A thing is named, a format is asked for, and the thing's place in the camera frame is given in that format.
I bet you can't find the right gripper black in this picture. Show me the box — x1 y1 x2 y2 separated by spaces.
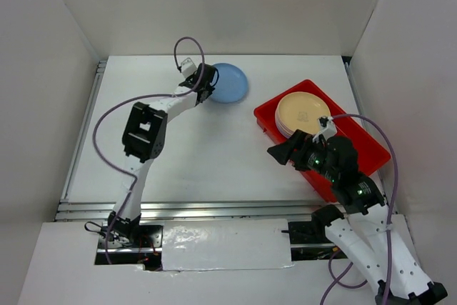
266 128 337 181

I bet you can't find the blue plastic plate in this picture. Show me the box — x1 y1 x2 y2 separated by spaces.
210 63 248 104

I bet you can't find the yellow plastic plate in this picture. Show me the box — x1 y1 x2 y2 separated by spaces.
275 91 331 137

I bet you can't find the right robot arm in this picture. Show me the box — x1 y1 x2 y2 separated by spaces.
267 130 448 304

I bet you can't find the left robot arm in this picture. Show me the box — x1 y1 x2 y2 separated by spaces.
92 63 219 249

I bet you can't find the red plastic bin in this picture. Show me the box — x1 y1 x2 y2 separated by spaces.
253 79 391 203

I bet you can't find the white foam board cover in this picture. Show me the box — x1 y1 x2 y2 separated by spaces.
161 219 293 271

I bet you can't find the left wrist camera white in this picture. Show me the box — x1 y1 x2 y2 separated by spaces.
179 57 197 79

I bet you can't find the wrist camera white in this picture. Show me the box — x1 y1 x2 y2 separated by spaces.
179 57 197 79
313 116 337 143

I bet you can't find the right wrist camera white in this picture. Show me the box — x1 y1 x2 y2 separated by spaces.
313 116 337 143

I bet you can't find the aluminium table frame rail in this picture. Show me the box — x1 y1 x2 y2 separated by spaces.
55 200 390 221

